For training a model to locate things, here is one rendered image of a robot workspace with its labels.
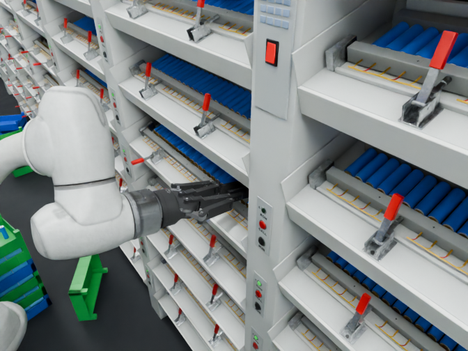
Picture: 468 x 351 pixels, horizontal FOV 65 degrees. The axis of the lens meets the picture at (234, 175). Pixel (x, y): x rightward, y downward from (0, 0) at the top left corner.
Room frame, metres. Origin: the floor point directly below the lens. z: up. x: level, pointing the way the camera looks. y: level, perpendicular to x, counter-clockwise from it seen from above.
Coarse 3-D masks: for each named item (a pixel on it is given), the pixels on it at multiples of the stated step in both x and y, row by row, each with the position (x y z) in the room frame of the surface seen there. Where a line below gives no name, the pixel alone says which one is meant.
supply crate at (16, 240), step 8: (0, 216) 1.22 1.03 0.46; (0, 224) 1.21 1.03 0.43; (8, 224) 1.18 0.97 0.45; (8, 232) 1.19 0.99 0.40; (16, 232) 1.11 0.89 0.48; (0, 240) 1.13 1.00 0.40; (8, 240) 1.13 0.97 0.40; (16, 240) 1.09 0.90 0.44; (0, 248) 1.05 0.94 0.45; (8, 248) 1.07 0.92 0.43; (16, 248) 1.09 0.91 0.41; (0, 256) 1.04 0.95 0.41
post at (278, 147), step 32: (256, 0) 0.54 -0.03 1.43; (320, 0) 0.49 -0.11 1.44; (352, 0) 0.53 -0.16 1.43; (256, 32) 0.54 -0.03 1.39; (320, 32) 0.50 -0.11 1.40; (256, 128) 0.54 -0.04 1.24; (288, 128) 0.48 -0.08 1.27; (320, 128) 0.51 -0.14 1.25; (256, 160) 0.53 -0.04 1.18; (288, 160) 0.48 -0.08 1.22; (256, 192) 0.53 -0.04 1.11; (288, 224) 0.48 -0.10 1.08; (256, 256) 0.52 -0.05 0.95; (256, 320) 0.52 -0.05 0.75
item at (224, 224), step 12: (144, 120) 1.07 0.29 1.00; (156, 120) 1.09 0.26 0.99; (132, 132) 1.04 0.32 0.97; (132, 144) 1.02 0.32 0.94; (144, 144) 1.01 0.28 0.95; (168, 144) 0.98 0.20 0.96; (144, 156) 0.95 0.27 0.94; (156, 168) 0.88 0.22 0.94; (168, 168) 0.87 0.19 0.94; (168, 180) 0.82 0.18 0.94; (180, 180) 0.81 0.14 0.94; (216, 216) 0.67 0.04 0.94; (228, 216) 0.66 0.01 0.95; (216, 228) 0.65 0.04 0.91; (228, 228) 0.62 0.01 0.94; (240, 228) 0.62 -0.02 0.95; (228, 240) 0.61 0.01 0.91; (240, 240) 0.54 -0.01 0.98; (240, 252) 0.58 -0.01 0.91
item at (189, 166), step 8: (152, 136) 1.00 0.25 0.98; (160, 144) 0.95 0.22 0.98; (168, 152) 0.91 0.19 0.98; (176, 152) 0.90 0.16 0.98; (176, 160) 0.88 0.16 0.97; (184, 160) 0.86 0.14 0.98; (184, 168) 0.84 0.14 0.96; (192, 168) 0.82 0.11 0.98; (200, 176) 0.78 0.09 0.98; (240, 208) 0.65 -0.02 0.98; (232, 216) 0.65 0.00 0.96
